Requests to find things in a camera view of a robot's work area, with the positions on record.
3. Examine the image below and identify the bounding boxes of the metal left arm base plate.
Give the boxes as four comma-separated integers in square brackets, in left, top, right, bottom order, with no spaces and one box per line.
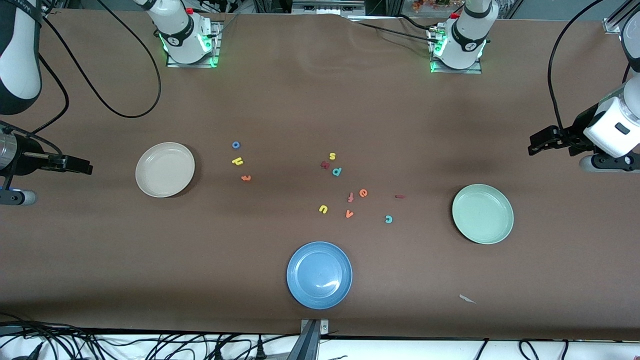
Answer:
[430,30,483,75]

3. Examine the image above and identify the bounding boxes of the metal table edge bracket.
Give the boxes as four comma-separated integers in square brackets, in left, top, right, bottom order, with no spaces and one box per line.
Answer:
[299,318,331,360]

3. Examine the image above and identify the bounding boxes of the pale beige plate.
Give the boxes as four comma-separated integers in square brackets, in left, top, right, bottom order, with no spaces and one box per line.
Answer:
[135,142,196,198]

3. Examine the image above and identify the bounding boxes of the black looped floor cable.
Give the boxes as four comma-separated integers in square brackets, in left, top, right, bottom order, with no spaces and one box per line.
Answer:
[518,339,569,360]

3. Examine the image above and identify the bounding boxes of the green plate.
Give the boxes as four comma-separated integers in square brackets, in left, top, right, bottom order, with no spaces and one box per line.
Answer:
[451,183,515,245]

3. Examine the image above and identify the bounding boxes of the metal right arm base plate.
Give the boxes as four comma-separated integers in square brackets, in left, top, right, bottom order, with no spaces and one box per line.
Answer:
[166,22,222,69]

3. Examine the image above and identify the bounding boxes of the blue plate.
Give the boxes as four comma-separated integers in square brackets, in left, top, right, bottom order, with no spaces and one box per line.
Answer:
[286,241,353,310]

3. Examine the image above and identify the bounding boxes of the brown table cover sheet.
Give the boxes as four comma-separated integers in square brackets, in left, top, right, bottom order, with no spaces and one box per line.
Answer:
[0,10,640,341]

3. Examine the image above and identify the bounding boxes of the grey background device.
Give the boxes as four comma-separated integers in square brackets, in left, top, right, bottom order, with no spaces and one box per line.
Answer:
[291,0,366,17]

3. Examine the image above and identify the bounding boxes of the short aluminium frame profile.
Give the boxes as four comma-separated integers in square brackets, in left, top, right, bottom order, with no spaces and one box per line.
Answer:
[602,0,640,35]

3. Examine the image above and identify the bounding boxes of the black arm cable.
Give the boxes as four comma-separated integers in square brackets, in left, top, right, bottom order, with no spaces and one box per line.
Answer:
[0,0,162,156]
[547,0,632,133]

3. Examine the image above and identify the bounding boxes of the black cable across cover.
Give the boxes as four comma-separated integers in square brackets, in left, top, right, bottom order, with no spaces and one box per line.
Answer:
[350,15,437,43]

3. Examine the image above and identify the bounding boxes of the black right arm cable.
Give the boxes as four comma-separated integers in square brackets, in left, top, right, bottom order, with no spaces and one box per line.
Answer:
[0,0,162,156]

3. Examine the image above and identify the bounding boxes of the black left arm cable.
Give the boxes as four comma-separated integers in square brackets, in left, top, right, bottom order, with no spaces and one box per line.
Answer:
[547,0,632,133]

